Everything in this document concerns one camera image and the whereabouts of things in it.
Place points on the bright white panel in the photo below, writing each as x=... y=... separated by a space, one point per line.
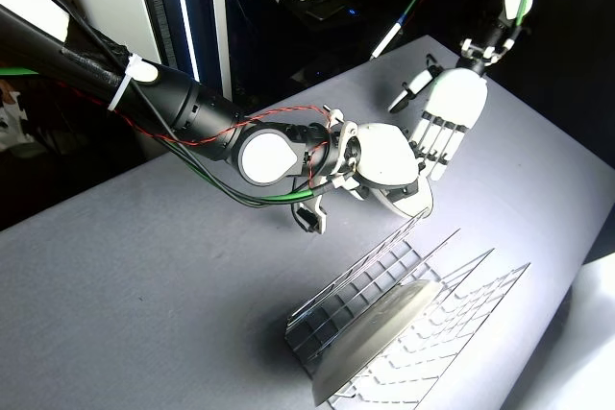
x=600 y=333

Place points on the grey table cloth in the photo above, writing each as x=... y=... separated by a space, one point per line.
x=144 y=309

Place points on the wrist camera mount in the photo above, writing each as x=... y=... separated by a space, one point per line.
x=319 y=223

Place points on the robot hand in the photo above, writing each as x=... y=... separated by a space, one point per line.
x=459 y=98
x=384 y=155

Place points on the black device with blue light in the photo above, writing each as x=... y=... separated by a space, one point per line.
x=329 y=9

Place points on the white round plate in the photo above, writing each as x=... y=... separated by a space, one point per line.
x=424 y=200
x=375 y=333

